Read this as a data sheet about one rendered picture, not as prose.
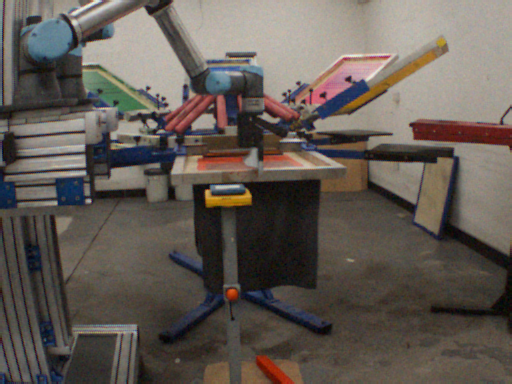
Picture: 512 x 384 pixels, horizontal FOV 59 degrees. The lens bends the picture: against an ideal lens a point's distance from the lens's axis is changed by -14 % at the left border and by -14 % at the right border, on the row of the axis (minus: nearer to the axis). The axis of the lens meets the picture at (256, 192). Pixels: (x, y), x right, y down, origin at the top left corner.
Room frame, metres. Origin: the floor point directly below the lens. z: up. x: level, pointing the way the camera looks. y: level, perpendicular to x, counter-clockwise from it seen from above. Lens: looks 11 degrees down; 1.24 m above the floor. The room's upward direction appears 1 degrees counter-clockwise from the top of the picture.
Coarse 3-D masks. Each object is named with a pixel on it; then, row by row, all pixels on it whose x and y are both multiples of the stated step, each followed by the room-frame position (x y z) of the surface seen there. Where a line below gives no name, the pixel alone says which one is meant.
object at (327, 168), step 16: (176, 160) 1.98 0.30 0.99; (320, 160) 1.93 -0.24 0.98; (176, 176) 1.65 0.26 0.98; (192, 176) 1.65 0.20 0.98; (208, 176) 1.66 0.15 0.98; (224, 176) 1.66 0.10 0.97; (240, 176) 1.67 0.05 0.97; (256, 176) 1.67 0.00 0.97; (272, 176) 1.68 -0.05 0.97; (288, 176) 1.69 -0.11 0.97; (304, 176) 1.69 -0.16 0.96; (320, 176) 1.70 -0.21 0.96; (336, 176) 1.71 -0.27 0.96
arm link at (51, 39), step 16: (96, 0) 1.37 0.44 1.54; (112, 0) 1.36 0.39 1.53; (128, 0) 1.39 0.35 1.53; (144, 0) 1.43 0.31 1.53; (160, 0) 1.46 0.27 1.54; (64, 16) 1.28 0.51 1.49; (80, 16) 1.31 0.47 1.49; (96, 16) 1.33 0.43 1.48; (112, 16) 1.37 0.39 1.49; (32, 32) 1.22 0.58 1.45; (48, 32) 1.23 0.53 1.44; (64, 32) 1.25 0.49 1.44; (80, 32) 1.31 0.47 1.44; (32, 48) 1.22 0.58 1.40; (48, 48) 1.23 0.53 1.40; (64, 48) 1.25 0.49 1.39
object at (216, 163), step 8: (200, 160) 2.23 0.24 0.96; (208, 160) 2.22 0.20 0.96; (216, 160) 2.22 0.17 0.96; (224, 160) 2.21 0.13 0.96; (232, 160) 2.20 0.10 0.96; (240, 160) 2.20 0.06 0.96; (200, 168) 1.99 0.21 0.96; (208, 168) 1.98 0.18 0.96; (216, 168) 1.97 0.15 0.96; (224, 168) 1.97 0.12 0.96; (232, 168) 1.96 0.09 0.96; (240, 168) 1.96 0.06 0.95; (248, 168) 1.96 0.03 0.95
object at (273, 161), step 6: (264, 156) 2.31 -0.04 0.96; (270, 156) 2.31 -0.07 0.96; (276, 156) 2.31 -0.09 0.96; (282, 156) 2.30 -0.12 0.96; (288, 156) 2.29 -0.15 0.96; (264, 162) 2.11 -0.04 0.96; (270, 162) 2.11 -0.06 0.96; (276, 162) 2.11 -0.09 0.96; (282, 162) 2.10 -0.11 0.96; (288, 162) 2.10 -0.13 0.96; (294, 162) 2.10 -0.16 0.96; (252, 168) 1.96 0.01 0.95
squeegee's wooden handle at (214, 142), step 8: (208, 136) 2.25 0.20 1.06; (216, 136) 2.26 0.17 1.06; (224, 136) 2.26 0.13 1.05; (232, 136) 2.26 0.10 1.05; (264, 136) 2.28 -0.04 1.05; (272, 136) 2.29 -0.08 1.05; (208, 144) 2.25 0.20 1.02; (216, 144) 2.25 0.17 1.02; (224, 144) 2.26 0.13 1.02; (232, 144) 2.26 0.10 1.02; (264, 144) 2.28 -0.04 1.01; (272, 144) 2.29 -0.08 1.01; (208, 152) 2.25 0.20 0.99
